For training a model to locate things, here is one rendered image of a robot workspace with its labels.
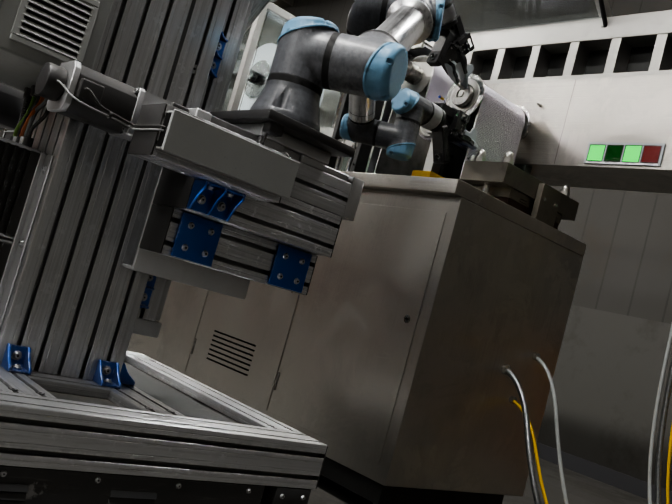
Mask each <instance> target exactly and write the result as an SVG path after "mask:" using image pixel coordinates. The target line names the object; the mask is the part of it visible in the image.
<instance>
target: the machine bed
mask: <svg viewBox="0 0 672 504"><path fill-rule="evenodd" d="M339 172H341V173H344V174H346V175H348V176H349V177H356V178H358V179H360V180H362V181H364V186H363V189H374V190H385V191H397V192H408V193H419V194H430V195H442V196H453V197H462V198H464V199H466V200H468V201H470V202H472V203H474V204H476V205H478V206H480V207H482V208H484V209H487V210H489V211H491V212H493V213H495V214H497V215H499V216H501V217H503V218H505V219H507V220H509V221H511V222H513V223H515V224H517V225H519V226H521V227H523V228H525V229H527V230H529V231H531V232H533V233H535V234H538V235H540V236H542V237H544V238H546V239H548V240H550V241H552V242H554V243H556V244H558V245H560V246H562V247H564V248H566V249H568V250H570V251H572V252H574V253H576V254H578V255H580V256H582V257H583V256H584V253H585V249H586V244H584V243H582V242H580V241H578V240H576V239H574V238H573V237H571V236H569V235H567V234H565V233H563V232H561V231H559V230H557V229H555V228H553V227H551V226H549V225H547V224H545V223H543V222H541V221H539V220H537V219H536V218H534V217H532V216H530V215H528V214H526V213H524V212H522V211H520V210H518V209H516V208H514V207H512V206H510V205H508V204H506V203H504V202H502V201H500V200H499V199H497V198H495V197H493V196H491V195H489V194H487V193H485V192H483V191H481V190H479V189H477V188H475V187H473V186H471V185H469V184H467V183H465V182H463V181H462V180H460V179H452V178H437V177H422V176H407V175H391V174H376V173H361V172H346V171H339Z"/></svg>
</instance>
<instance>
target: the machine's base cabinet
mask: <svg viewBox="0 0 672 504"><path fill-rule="evenodd" d="M317 256H318V257H317V261H316V264H315V268H314V272H313V275H312V279H311V282H310V286H309V289H308V293H307V295H302V294H298V293H294V292H290V291H287V290H283V289H279V288H276V287H272V286H269V285H265V284H262V283H258V282H255V281H252V280H250V283H249V287H248V290H247V294H246V297H245V299H244V300H243V299H239V298H235V297H232V296H228V295H224V294H220V293H217V292H213V291H209V290H205V289H202V288H198V287H194V286H190V285H187V284H183V283H179V282H175V281H171V284H170V287H169V291H168V294H167V298H166V301H165V304H164V308H163V311H162V315H161V318H160V321H158V322H160V323H162V325H161V329H160V332H159V335H158V338H154V337H149V336H144V335H140V334H135V333H132V335H131V338H130V342H129V345H128V349H127V351H131V352H137V353H142V354H144V355H146V356H148V357H150V358H152V359H154V360H156V361H158V362H160V363H162V364H164V365H166V366H168V367H170V368H172V369H174V370H176V371H178V372H180V373H182V374H184V375H186V376H188V377H190V378H192V379H194V380H197V381H199V382H201V383H203V384H205V385H207V386H209V387H211V388H213V389H215V390H217V391H219V392H221V393H223V394H225V395H227V396H229V397H231V398H233V399H235V400H237V401H239V402H241V403H243V404H245V405H247V406H249V407H251V408H253V409H255V410H257V411H259V412H261V413H263V414H265V415H267V416H269V417H271V418H273V419H275V420H277V421H280V422H282V423H284V424H286V425H288V426H290V427H292V428H294V429H296V430H298V431H300V432H302V433H304V434H306V435H308V436H310V437H312V438H314V439H316V440H318V441H320V442H322V443H324V444H326V445H328V449H327V452H326V456H325V460H324V463H323V467H322V471H321V474H320V475H322V476H324V477H326V478H328V479H329V480H331V481H333V482H335V483H337V484H339V485H341V486H343V487H344V488H346V489H348V490H350V491H352V492H354V493H356V494H358V495H359V496H361V497H363V498H365V499H367V500H369V501H371V502H373V504H502V502H503V498H504V495H510V496H523V494H524V490H525V486H526V482H527V478H528V474H529V469H528V463H527V454H526V445H525V434H524V422H523V413H522V412H521V410H520V409H519V408H518V407H517V406H516V405H515V404H512V403H510V402H509V398H510V396H514V397H516V398H517V402H518V403H519V404H520V405H521V402H520V398H519V394H518V392H517V389H516V386H515V385H514V383H513V381H512V380H511V379H510V377H509V376H508V375H505V374H502V372H501V368H502V366H503V365H504V364H507V365H510V367H511V371H512V372H513V373H514V374H515V375H516V376H517V378H518V380H519V381H520V383H521V385H522V388H523V390H524V393H525V397H526V401H527V406H528V412H529V419H530V422H531V425H532V428H533V430H534V435H535V439H536V443H537V439H538V435H539V431H540V427H541V423H542V419H543V415H544V411H545V407H546V403H547V399H548V395H549V391H550V382H549V380H548V377H547V374H546V372H545V370H544V368H543V366H542V365H541V364H540V363H539V362H538V361H536V360H533V359H532V354H533V353H534V352H536V353H539V354H540V358H541V360H542V361H543V362H544V363H545V364H546V366H547V368H548V369H549V371H550V374H551V377H552V379H553V376H554V372H555V368H556V364H557V360H558V356H559V352H560V348H561V344H562V340H563V336H564V332H565V328H566V324H567V320H568V316H569V312H570V308H571V304H572V301H573V297H574V293H575V289H576V285H577V281H578V277H579V273H580V269H581V265H582V261H583V257H582V256H580V255H578V254H576V253H574V252H572V251H570V250H568V249H566V248H564V247H562V246H560V245H558V244H556V243H554V242H552V241H550V240H548V239H546V238H544V237H542V236H540V235H538V234H535V233H533V232H531V231H529V230H527V229H525V228H523V227H521V226H519V225H517V224H515V223H513V222H511V221H509V220H507V219H505V218H503V217H501V216H499V215H497V214H495V213H493V212H491V211H489V210H487V209H484V208H482V207H480V206H478V205H476V204H474V203H472V202H470V201H468V200H466V199H464V198H462V197H453V196H442V195H430V194H419V193H408V192H397V191H385V190H374V189H363V190H362V193H361V197H360V200H359V204H358V208H357V211H356V215H355V218H354V221H348V220H342V221H341V224H340V228H339V232H338V235H337V239H336V242H335V246H334V250H333V253H332V257H331V258H330V257H325V256H319V255H317Z"/></svg>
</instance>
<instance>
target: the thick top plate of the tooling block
mask: <svg viewBox="0 0 672 504"><path fill-rule="evenodd" d="M460 179H461V180H463V181H465V182H467V183H469V184H470V185H472V186H473V185H478V186H483V185H484V183H488V184H490V185H491V186H492V187H506V188H512V189H514V190H516V191H518V192H520V193H522V194H523V195H525V196H527V197H529V198H531V199H533V200H534V201H535V197H536V193H537V189H538V185H539V183H541V184H545V183H544V182H542V181H540V180H538V179H537V178H535V177H533V176H532V175H530V174H528V173H526V172H525V171H523V170H521V169H519V168H518V167H516V166H514V165H512V164H511V163H509V162H493V161H469V160H465V163H464V167H463V170H462V174H461V178H460ZM560 193H561V192H560ZM561 194H562V195H561V199H560V203H559V207H558V211H557V213H559V214H560V215H562V218H561V220H571V221H575V218H576V214H577V210H578V206H579V203H578V202H577V201H575V200H573V199H571V198H570V197H568V196H566V195H564V194H563V193H561Z"/></svg>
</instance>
